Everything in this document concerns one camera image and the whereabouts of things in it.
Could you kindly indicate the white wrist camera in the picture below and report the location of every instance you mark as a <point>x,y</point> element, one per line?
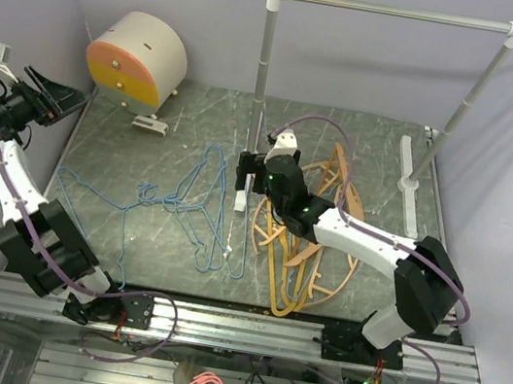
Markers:
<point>5,73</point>
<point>285,144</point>

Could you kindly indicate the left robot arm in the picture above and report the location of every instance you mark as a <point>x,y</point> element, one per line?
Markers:
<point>38,238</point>

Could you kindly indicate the brown wooden hanger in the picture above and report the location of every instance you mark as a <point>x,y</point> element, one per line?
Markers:
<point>303,255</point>

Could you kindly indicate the yellow plastic hanger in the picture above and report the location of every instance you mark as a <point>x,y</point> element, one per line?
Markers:
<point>288,287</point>

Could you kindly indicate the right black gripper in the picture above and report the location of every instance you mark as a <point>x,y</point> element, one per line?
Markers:
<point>250,163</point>

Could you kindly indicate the blue wire hanger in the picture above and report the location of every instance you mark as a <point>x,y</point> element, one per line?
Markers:
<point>133,220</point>
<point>197,205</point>
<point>235,234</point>

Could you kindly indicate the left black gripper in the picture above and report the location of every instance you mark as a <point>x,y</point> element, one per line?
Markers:
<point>63,98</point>

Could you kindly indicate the beige round drawer cabinet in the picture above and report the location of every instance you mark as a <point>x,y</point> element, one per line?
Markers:
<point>139,62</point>

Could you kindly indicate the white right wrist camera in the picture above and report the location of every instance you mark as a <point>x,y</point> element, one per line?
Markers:
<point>285,144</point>

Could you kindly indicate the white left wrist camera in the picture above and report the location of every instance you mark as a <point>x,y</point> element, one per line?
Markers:
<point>5,73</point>

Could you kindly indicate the beige plastic hanger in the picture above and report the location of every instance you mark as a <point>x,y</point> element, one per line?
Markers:
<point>319,292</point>
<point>329,175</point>

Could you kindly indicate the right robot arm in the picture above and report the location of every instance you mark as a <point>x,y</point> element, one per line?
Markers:
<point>426,286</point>

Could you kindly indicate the aluminium frame rail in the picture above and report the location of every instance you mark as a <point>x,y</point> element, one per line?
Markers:
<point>254,334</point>

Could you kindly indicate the metal clothes rack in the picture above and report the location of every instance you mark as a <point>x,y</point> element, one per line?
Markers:
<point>408,183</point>

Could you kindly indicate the small white plastic clip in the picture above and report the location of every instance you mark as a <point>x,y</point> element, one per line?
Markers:
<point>147,124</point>

